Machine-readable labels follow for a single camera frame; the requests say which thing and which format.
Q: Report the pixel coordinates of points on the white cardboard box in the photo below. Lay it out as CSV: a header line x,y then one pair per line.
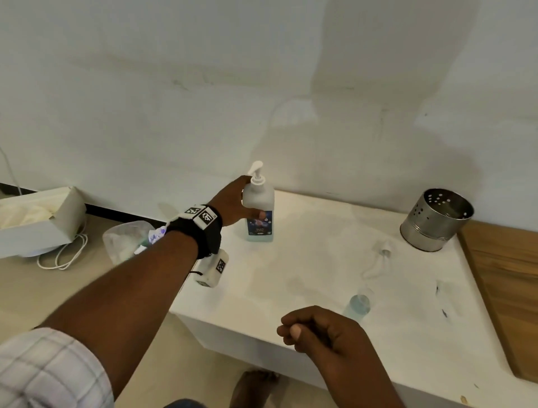
x,y
63,222

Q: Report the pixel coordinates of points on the wooden board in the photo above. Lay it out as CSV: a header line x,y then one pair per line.
x,y
508,286

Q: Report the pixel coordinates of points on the cream cloth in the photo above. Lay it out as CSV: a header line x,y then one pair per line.
x,y
21,216

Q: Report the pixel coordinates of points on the large white bottle blue label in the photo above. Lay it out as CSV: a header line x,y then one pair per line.
x,y
260,227

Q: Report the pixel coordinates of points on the small clear bottle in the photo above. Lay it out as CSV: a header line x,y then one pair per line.
x,y
358,307

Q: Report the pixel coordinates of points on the person's left hand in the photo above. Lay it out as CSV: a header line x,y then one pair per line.
x,y
229,206

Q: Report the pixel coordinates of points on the person's left forearm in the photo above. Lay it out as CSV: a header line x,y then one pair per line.
x,y
126,302

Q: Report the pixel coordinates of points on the person's right hand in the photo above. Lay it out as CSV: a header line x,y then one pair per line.
x,y
344,353

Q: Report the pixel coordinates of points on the perforated steel utensil holder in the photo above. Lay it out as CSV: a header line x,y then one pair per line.
x,y
433,227

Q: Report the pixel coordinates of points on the person's right foot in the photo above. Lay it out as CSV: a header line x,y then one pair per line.
x,y
254,389

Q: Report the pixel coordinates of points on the person's left leg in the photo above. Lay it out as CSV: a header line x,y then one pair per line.
x,y
180,404

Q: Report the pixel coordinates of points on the small white spray cap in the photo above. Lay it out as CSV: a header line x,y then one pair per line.
x,y
386,249

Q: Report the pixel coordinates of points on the teal waste bin with trash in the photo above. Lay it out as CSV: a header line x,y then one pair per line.
x,y
122,244

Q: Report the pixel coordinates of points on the white paper with blue prints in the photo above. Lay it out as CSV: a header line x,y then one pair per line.
x,y
155,236

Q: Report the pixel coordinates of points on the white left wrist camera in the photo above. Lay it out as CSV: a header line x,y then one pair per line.
x,y
212,271

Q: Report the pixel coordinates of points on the white checked shirt sleeve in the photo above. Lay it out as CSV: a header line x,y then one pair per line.
x,y
46,374

